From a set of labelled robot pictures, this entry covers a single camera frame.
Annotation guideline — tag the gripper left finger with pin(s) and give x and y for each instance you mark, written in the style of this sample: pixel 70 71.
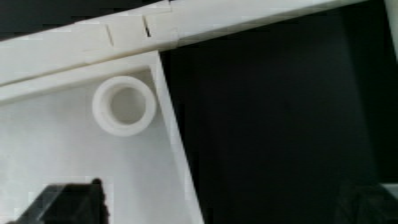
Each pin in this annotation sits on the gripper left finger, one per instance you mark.
pixel 70 204

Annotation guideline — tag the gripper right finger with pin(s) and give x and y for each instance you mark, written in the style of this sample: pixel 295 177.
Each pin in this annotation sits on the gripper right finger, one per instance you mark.
pixel 366 205

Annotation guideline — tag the white square tabletop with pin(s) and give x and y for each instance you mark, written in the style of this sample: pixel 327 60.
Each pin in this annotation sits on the white square tabletop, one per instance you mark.
pixel 61 151

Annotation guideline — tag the white U-shaped obstacle fence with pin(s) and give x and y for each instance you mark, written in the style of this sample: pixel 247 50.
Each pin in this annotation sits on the white U-shaped obstacle fence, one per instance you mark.
pixel 157 27

